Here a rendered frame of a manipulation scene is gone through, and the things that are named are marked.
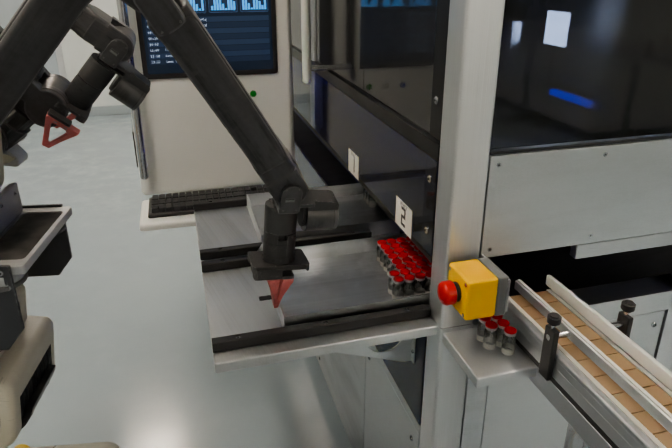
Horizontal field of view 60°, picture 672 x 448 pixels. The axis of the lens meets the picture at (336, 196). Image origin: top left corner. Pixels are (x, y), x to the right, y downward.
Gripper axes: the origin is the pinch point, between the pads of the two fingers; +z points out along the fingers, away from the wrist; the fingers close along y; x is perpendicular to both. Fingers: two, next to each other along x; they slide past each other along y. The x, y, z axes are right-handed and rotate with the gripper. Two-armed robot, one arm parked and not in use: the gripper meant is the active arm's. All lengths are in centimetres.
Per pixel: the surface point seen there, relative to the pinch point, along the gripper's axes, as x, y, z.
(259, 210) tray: 50, 6, 2
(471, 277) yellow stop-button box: -20.8, 26.6, -14.2
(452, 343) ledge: -16.9, 27.9, 0.8
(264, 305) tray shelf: 4.7, -1.0, 3.3
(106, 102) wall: 547, -61, 76
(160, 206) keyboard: 74, -19, 9
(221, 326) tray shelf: 0.1, -9.7, 4.2
